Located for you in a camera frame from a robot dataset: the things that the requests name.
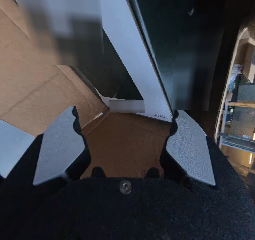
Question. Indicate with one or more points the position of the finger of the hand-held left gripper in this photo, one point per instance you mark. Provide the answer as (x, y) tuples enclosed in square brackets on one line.
[(12, 144)]

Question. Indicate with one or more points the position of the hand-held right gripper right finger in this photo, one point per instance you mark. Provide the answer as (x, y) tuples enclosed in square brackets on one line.
[(191, 150)]

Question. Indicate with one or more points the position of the brown cardboard box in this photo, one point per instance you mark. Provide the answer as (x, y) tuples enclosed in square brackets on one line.
[(29, 94)]

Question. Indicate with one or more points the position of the large white black product box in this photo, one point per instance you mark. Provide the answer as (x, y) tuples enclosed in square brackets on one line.
[(127, 44)]

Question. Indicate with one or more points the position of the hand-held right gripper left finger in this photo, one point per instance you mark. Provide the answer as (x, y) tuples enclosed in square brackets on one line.
[(59, 146)]

